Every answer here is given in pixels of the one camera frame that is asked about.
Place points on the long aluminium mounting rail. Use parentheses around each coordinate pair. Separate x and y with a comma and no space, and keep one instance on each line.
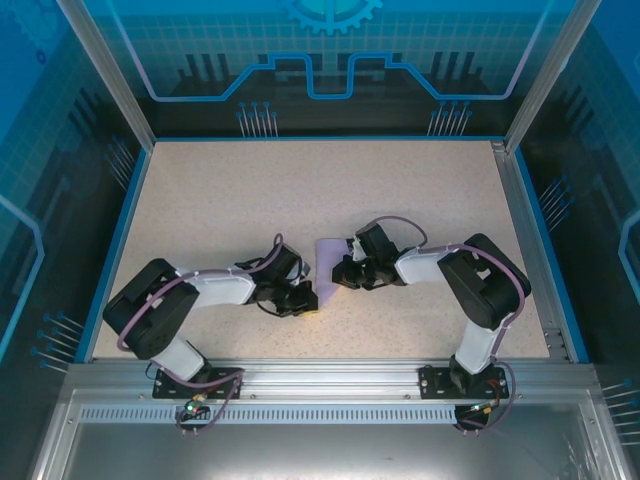
(325,375)

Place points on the aluminium side rail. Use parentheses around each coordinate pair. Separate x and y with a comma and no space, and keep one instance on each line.
(525,210)

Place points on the aluminium frame post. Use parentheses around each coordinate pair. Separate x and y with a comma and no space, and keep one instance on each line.
(550,75)
(110,75)

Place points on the purple cloth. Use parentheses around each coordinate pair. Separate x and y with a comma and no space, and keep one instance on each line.
(327,265)

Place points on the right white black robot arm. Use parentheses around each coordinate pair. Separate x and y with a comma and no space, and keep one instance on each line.
(420,265)

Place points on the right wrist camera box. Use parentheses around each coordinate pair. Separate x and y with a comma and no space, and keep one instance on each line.
(356,249)

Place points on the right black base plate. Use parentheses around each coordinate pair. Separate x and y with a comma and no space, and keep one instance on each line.
(432,382)

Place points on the grey metal tray sheet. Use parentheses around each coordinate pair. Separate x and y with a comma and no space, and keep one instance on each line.
(325,450)

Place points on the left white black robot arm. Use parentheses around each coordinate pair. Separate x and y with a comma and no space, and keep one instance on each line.
(215,290)

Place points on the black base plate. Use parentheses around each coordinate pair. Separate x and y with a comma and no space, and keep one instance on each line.
(167,387)
(432,382)

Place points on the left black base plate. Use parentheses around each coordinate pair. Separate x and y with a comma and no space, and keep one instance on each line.
(167,387)

